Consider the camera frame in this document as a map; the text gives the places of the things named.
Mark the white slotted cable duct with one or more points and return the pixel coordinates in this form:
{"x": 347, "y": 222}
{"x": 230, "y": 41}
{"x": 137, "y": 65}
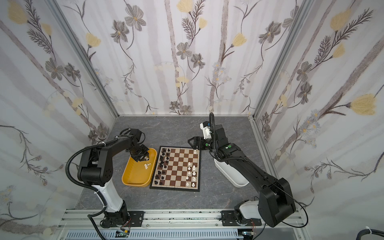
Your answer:
{"x": 176, "y": 234}

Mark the yellow plastic tray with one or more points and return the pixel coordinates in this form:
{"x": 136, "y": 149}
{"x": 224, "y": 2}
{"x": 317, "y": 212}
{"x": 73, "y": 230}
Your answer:
{"x": 135, "y": 173}

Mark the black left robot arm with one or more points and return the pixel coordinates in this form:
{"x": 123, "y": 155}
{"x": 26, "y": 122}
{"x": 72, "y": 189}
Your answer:
{"x": 96, "y": 171}

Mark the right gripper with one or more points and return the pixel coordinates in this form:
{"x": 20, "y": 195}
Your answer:
{"x": 199, "y": 143}

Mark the white plastic tray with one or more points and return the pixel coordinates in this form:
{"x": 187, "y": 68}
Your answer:
{"x": 234, "y": 176}

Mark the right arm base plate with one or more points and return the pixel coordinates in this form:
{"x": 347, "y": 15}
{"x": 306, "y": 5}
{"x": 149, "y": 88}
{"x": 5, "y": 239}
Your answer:
{"x": 233, "y": 218}

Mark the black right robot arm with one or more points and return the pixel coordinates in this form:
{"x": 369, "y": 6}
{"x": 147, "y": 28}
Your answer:
{"x": 275, "y": 196}

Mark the aluminium mounting rail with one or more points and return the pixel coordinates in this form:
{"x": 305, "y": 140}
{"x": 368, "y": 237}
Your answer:
{"x": 152, "y": 220}

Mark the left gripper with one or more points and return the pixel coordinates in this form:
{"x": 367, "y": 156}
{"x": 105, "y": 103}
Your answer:
{"x": 141, "y": 153}

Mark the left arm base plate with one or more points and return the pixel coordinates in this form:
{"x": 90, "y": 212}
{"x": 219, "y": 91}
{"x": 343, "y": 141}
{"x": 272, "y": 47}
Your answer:
{"x": 135, "y": 219}

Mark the brown folding chess board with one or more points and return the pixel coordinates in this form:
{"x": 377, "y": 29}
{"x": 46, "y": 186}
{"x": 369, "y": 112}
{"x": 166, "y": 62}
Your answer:
{"x": 177, "y": 168}

